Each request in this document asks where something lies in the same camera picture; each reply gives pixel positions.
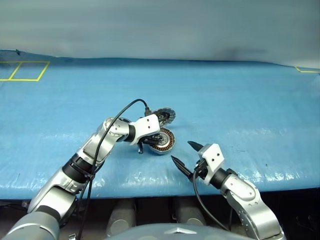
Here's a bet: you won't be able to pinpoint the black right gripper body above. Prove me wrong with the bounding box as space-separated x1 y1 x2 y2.
192 147 210 180

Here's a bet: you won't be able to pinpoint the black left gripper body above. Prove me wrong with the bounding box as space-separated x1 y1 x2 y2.
136 134 154 155

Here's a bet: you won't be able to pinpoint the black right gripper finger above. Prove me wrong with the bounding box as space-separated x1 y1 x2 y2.
170 155 195 179
187 140 205 153

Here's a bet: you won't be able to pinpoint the round motor housing copper windings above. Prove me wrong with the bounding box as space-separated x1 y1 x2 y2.
148 126 176 156

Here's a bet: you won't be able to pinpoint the grey ribbed round motor lid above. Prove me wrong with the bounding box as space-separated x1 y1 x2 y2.
152 107 176 127

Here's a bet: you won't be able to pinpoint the dark grey rounded shape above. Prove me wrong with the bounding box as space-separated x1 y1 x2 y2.
173 198 207 226
106 199 137 238

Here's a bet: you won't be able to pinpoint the blue plastic table cover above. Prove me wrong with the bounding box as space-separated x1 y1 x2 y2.
0 49 320 201

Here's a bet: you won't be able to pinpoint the silver robot torso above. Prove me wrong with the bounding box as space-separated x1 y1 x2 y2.
104 223 253 240

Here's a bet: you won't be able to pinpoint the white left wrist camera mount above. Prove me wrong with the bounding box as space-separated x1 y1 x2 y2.
129 115 161 146

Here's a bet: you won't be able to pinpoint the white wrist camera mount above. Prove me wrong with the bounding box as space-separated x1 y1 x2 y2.
129 115 161 146
198 143 225 186

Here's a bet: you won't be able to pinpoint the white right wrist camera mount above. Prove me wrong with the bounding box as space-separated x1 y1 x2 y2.
198 143 225 186

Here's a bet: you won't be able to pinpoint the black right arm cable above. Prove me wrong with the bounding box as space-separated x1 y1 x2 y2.
191 169 231 232

